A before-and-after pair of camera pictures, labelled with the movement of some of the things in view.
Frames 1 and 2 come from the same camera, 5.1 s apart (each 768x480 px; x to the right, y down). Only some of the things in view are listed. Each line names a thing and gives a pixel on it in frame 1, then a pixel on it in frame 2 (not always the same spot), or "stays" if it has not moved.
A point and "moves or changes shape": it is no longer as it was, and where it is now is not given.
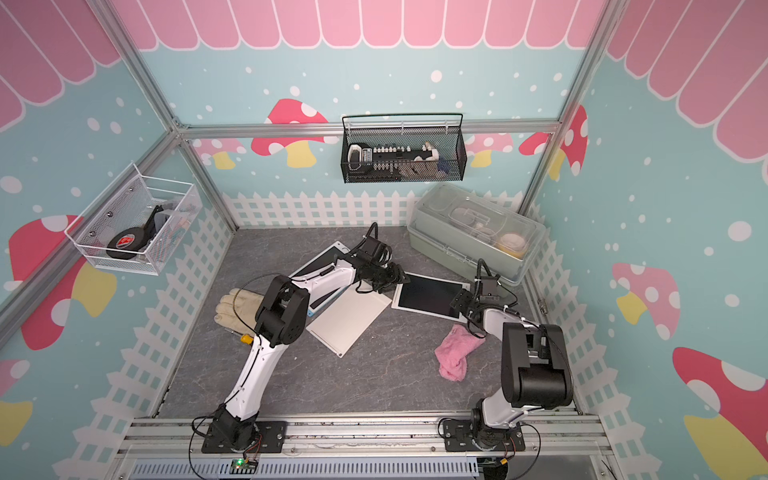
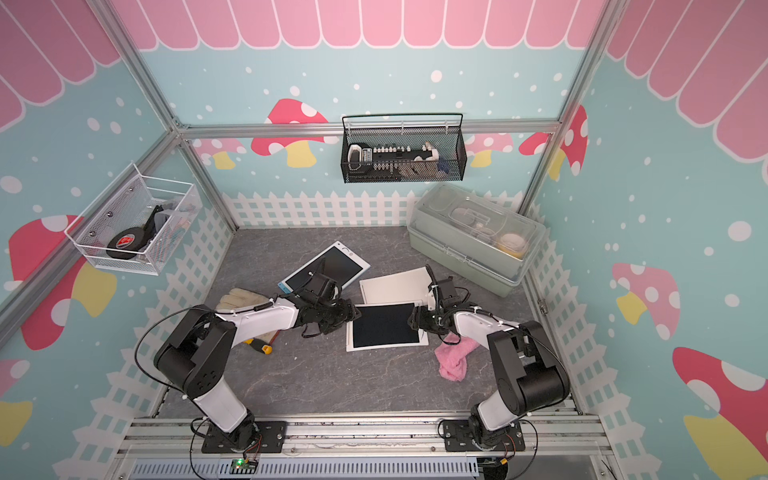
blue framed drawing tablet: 320,264 stays
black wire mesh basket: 379,148 stays
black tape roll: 129,239 stays
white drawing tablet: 429,296 moves or changes shape
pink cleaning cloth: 453,349 stays
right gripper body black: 467,303 → 428,320
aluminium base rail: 366,447 stays
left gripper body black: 384,277 → 333,315
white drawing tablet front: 347,317 → 403,287
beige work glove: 238,310 stays
